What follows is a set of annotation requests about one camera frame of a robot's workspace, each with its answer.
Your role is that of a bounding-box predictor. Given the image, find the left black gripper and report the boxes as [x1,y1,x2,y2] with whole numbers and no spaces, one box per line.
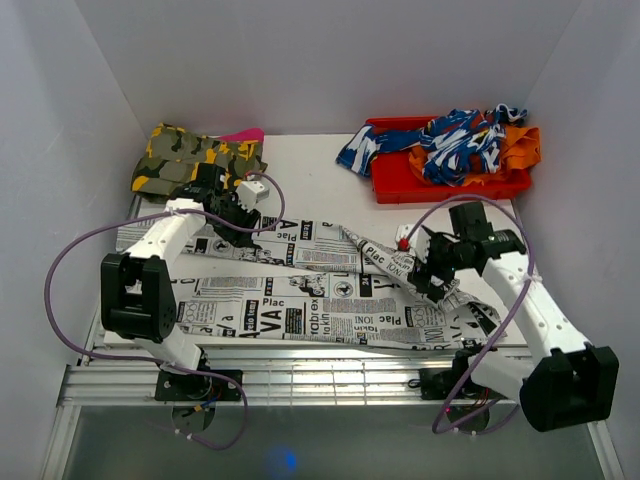
[208,193,261,249]

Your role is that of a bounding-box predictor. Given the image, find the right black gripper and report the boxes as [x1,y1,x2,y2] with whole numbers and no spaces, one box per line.
[407,229,472,300]

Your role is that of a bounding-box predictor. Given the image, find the newspaper print trousers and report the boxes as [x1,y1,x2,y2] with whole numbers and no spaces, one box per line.
[114,213,508,357]

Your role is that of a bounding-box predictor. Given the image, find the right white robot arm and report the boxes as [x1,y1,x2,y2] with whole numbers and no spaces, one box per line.
[395,195,619,434]

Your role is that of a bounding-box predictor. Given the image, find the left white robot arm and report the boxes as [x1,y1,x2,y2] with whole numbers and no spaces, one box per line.
[100,164,269,400]

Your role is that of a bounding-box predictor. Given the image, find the camouflage folded trousers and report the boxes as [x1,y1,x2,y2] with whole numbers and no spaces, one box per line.
[130,123,267,202]

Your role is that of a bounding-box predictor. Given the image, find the pink folded trousers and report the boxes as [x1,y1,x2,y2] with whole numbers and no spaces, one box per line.
[218,127,265,143]

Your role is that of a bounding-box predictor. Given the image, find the blue white patterned trousers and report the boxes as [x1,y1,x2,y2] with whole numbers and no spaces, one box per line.
[336,103,541,187]

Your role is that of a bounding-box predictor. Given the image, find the orange trousers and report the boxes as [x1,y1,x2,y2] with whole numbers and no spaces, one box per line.
[409,125,541,187]

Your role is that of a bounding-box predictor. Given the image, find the red plastic tray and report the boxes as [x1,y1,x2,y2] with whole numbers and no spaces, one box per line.
[364,116,533,205]

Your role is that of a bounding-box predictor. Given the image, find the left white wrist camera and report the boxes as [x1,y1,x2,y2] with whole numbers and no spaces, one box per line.
[235,180,270,211]

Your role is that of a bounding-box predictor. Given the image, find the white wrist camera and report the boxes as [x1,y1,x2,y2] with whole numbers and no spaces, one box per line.
[235,180,270,211]
[395,224,431,262]

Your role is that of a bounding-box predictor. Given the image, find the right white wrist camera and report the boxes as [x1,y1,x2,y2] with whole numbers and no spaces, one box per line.
[395,224,431,262]

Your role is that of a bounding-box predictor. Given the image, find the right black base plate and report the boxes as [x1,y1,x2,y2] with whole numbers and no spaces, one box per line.
[408,368,504,400]

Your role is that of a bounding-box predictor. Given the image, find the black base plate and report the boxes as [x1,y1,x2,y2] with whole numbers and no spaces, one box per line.
[408,368,504,400]
[154,370,243,403]

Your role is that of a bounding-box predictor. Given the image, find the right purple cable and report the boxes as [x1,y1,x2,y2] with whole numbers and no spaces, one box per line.
[399,195,539,437]

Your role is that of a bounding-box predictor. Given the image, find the purple cable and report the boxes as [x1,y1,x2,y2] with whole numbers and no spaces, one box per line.
[43,170,287,450]
[399,195,539,437]

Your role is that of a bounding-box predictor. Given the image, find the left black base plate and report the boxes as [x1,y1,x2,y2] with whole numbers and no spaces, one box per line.
[154,370,243,403]

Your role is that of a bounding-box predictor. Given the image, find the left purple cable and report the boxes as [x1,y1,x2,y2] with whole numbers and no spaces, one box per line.
[43,170,287,450]

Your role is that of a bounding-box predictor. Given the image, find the aluminium rail frame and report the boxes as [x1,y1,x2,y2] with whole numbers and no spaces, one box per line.
[40,199,626,480]

